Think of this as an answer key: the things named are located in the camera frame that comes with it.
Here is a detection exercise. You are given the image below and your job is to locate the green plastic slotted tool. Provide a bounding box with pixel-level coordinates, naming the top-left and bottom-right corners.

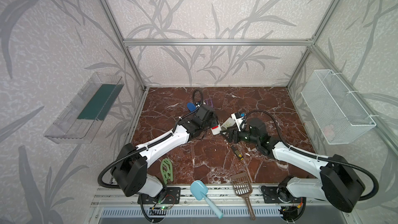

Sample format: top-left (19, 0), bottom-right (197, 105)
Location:
top-left (160, 158), bottom-right (174, 185)

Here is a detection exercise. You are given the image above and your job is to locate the black yellow screwdriver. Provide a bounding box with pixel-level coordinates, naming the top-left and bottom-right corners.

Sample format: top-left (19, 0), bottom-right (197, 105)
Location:
top-left (231, 145), bottom-right (244, 161)

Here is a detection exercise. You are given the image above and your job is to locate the white wire mesh basket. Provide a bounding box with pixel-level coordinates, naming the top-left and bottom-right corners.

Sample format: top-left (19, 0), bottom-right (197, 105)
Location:
top-left (301, 69), bottom-right (376, 145)

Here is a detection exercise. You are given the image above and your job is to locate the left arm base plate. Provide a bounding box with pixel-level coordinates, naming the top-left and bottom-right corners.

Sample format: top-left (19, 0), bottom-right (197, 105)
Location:
top-left (138, 187), bottom-right (181, 205)

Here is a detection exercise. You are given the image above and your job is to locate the brown litter scoop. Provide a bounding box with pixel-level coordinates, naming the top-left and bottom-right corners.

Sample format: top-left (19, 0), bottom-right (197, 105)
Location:
top-left (231, 172), bottom-right (256, 221)

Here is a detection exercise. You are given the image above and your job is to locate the white remote control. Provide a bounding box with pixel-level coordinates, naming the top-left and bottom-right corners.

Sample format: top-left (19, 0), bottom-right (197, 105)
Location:
top-left (211, 117), bottom-right (236, 135)

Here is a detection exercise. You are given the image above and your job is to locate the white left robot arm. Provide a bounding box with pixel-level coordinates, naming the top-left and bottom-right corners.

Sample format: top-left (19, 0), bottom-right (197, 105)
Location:
top-left (97, 105), bottom-right (220, 201)

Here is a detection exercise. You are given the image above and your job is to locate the aluminium front rail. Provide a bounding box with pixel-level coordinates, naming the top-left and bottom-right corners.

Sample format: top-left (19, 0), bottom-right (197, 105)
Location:
top-left (90, 183), bottom-right (352, 207)

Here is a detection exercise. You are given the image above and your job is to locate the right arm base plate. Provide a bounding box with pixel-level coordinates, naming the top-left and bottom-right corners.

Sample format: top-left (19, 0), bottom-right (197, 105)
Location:
top-left (260, 185), bottom-right (301, 204)

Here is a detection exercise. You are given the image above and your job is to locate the blue toy shovel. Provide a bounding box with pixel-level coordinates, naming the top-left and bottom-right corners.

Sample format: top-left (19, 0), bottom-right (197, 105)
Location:
top-left (187, 102), bottom-right (197, 112)

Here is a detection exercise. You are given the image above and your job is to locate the clear plastic wall shelf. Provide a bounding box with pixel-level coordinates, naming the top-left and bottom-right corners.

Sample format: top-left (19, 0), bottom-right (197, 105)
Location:
top-left (44, 72), bottom-right (124, 144)

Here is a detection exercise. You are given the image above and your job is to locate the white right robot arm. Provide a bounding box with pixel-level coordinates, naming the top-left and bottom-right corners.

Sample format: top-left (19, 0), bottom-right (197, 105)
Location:
top-left (227, 112), bottom-right (379, 213)

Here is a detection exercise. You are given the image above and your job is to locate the light blue plastic scoop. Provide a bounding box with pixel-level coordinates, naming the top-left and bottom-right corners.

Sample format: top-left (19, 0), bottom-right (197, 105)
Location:
top-left (190, 180), bottom-right (223, 219)

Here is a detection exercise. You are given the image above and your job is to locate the purple toy rake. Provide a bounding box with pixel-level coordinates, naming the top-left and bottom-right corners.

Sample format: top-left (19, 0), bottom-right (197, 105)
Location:
top-left (204, 99), bottom-right (214, 107)

